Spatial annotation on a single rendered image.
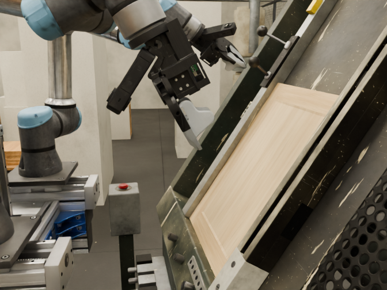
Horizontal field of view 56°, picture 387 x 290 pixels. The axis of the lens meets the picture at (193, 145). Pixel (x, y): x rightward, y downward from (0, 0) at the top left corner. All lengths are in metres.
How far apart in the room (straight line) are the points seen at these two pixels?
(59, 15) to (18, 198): 0.94
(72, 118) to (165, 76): 0.94
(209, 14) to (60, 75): 3.62
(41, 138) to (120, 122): 4.81
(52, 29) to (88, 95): 2.79
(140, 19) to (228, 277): 0.58
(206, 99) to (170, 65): 4.34
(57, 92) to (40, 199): 0.40
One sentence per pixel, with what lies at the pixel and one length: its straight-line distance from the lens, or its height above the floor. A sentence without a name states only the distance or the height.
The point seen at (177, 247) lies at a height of 0.85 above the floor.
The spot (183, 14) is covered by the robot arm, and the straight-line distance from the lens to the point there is 1.23.
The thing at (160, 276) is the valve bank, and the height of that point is 0.74.
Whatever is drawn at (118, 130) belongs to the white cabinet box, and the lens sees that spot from 6.18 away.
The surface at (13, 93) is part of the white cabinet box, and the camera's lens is 5.43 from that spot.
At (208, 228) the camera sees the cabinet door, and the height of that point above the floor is 0.93.
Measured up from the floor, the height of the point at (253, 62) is 1.43.
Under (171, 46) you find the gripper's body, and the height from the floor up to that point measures 1.48.
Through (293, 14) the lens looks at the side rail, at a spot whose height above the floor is 1.61.
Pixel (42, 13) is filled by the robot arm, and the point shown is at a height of 1.53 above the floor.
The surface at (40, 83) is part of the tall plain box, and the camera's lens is 3.49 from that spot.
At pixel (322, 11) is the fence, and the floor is 1.59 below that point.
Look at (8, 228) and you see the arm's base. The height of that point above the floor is 1.06.
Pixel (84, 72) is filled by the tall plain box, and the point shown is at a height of 1.28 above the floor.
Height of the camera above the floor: 1.48
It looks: 15 degrees down
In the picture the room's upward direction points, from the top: straight up
